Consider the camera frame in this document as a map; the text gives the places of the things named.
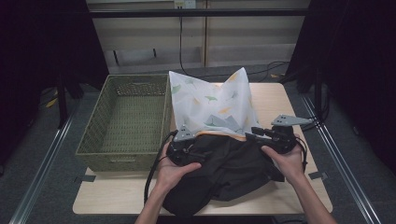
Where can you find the person's right hand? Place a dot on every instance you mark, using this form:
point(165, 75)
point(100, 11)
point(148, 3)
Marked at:
point(289, 165)

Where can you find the black stand leg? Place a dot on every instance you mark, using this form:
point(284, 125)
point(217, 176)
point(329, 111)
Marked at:
point(318, 93)
point(62, 102)

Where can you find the metal floor rail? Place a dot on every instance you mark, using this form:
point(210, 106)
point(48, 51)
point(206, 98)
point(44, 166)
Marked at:
point(43, 161)
point(339, 168)

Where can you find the white wall socket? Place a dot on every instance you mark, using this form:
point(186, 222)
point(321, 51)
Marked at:
point(185, 3)

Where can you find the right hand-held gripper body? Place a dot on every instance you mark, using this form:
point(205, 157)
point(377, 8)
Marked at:
point(285, 138)

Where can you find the black curtain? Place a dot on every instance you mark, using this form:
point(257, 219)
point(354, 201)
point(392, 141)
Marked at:
point(37, 46)
point(358, 62)

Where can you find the black horizontal bar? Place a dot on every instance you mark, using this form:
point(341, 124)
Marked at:
point(140, 13)

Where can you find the green woven basket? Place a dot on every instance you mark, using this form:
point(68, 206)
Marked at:
point(124, 124)

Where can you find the person's left hand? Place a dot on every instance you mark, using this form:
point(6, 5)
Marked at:
point(174, 177)

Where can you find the dark tape strip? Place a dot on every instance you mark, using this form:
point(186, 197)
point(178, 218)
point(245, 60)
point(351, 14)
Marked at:
point(84, 178)
point(317, 175)

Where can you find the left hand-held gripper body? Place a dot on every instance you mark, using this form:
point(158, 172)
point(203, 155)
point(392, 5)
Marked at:
point(180, 151)

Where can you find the dark cloth garment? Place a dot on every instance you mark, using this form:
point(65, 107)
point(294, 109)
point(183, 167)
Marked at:
point(230, 174)

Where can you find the white leaf-print mesh laundry bag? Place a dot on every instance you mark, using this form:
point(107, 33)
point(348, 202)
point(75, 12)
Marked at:
point(211, 99)

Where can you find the yellow floor tape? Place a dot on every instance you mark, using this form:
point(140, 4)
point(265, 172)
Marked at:
point(51, 102)

